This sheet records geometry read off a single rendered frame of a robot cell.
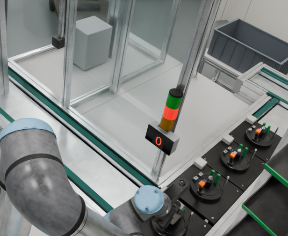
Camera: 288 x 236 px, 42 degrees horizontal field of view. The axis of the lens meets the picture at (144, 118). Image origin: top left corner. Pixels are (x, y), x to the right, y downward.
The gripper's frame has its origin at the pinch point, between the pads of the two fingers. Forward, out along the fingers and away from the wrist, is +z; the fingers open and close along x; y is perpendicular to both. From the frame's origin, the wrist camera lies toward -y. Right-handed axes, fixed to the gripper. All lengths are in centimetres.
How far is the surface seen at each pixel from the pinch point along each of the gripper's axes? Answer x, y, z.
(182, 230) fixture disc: 5.4, 5.4, 6.6
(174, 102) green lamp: -17.6, -27.3, -18.6
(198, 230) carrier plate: 9.3, 1.8, 11.9
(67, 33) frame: -77, -28, -13
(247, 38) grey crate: -77, -151, 170
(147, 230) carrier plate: -3.9, 13.0, 2.7
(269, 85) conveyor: -21, -95, 98
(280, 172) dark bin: 24, -23, -38
